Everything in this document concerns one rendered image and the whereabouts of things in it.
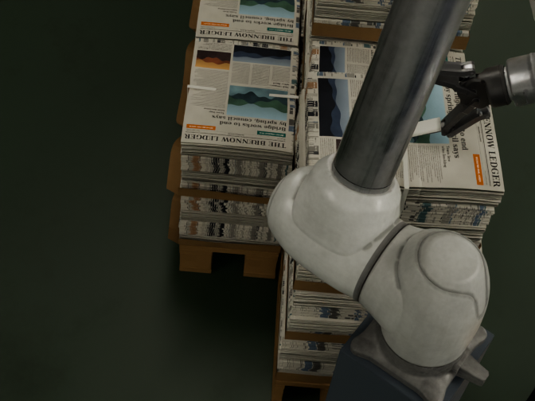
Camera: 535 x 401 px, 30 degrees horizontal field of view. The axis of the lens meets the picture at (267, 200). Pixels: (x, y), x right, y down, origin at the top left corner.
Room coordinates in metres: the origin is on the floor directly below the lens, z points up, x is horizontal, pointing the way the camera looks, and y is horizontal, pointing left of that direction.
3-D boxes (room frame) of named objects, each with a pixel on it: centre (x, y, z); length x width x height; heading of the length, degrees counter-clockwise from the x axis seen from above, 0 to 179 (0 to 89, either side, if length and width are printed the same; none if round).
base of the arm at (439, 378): (0.85, -0.31, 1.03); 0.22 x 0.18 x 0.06; 60
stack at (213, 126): (1.94, 0.11, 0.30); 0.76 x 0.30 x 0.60; 3
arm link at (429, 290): (0.87, -0.28, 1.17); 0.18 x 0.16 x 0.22; 59
